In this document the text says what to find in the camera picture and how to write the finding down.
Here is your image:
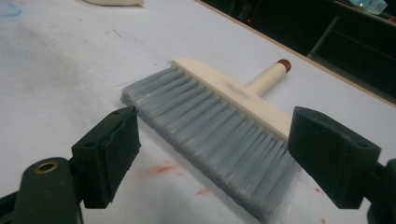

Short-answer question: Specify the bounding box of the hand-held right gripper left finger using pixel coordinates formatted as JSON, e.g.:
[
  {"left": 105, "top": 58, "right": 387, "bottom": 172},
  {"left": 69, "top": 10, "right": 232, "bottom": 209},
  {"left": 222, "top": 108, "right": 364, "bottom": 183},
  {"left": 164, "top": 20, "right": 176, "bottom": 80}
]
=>
[{"left": 71, "top": 105, "right": 142, "bottom": 210}]

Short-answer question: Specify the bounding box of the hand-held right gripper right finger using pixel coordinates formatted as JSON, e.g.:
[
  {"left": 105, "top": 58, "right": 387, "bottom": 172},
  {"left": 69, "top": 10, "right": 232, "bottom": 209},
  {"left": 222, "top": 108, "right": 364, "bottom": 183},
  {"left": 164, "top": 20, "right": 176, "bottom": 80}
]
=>
[{"left": 288, "top": 105, "right": 382, "bottom": 210}]

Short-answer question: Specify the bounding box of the cream brush with grey bristles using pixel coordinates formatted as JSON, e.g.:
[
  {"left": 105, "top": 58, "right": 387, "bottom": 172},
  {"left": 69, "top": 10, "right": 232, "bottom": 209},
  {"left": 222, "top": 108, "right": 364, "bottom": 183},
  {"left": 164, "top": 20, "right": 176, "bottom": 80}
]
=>
[{"left": 120, "top": 57, "right": 303, "bottom": 224}]

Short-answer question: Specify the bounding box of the white table cover sheet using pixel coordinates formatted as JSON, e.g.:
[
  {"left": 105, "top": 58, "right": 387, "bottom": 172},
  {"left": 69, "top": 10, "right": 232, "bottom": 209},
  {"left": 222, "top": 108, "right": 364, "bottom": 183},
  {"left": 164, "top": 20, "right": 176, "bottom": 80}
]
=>
[{"left": 0, "top": 0, "right": 396, "bottom": 224}]

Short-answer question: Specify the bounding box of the cream plastic dustpan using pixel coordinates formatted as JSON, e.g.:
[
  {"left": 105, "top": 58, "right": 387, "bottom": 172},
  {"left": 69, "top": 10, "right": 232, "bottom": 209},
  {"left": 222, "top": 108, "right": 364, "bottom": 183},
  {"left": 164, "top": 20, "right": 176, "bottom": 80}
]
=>
[{"left": 82, "top": 0, "right": 146, "bottom": 7}]

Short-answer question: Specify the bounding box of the pale blue box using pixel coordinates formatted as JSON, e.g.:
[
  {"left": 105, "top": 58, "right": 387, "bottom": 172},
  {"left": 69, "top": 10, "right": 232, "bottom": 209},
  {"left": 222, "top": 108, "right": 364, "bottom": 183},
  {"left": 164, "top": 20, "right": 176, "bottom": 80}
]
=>
[{"left": 348, "top": 0, "right": 389, "bottom": 16}]

